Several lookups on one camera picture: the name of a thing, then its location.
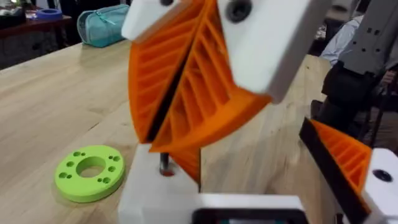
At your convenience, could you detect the bare white left gripper left finger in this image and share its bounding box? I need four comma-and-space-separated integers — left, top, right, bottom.
118, 143, 201, 224

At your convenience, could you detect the finger of the white orange right gripper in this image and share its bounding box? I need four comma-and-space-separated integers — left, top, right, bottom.
149, 0, 332, 154

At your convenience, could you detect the white orange left gripper right finger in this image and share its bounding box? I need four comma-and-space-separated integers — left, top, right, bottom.
298, 117, 398, 224

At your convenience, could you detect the green disc with holes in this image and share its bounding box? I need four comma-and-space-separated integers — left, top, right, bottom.
53, 144, 126, 204

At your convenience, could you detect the person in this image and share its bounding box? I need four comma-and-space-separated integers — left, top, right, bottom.
310, 0, 398, 151

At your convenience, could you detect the teal soft zip bag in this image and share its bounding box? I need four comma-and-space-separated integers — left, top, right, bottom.
76, 4, 130, 49

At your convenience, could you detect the blue tape roll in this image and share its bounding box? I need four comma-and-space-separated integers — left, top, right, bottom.
35, 8, 63, 22

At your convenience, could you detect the dark wooden side table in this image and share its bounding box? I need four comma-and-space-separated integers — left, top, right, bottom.
0, 14, 74, 71

